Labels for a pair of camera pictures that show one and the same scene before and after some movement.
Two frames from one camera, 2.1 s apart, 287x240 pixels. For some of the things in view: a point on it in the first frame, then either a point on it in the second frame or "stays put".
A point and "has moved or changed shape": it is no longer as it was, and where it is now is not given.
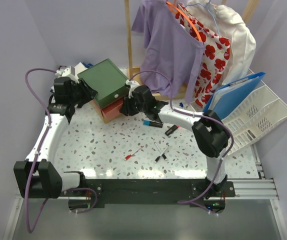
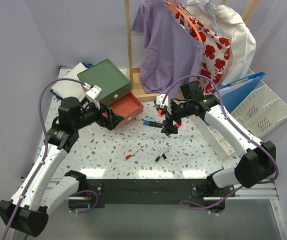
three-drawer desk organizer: [110, 84] has moved or changed shape
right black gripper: [126, 108] → [168, 127]
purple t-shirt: [173, 51] stays put
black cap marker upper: [163, 155] stays put
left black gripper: [81, 89] → [106, 117]
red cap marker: [127, 157] stays put
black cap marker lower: [158, 158] stays put
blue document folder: [225, 97] stays put
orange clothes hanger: [177, 7] stays put
